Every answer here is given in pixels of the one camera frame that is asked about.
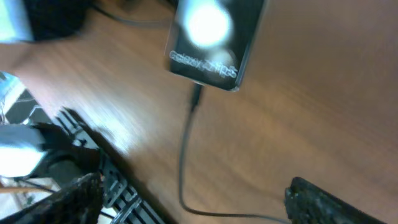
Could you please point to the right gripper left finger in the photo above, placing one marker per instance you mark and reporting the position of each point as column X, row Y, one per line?
column 80, row 202

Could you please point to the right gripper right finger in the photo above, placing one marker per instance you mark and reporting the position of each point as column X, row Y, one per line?
column 305, row 203

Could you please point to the black smartphone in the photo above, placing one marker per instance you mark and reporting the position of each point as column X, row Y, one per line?
column 211, row 40

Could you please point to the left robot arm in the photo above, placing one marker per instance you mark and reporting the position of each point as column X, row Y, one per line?
column 41, row 20

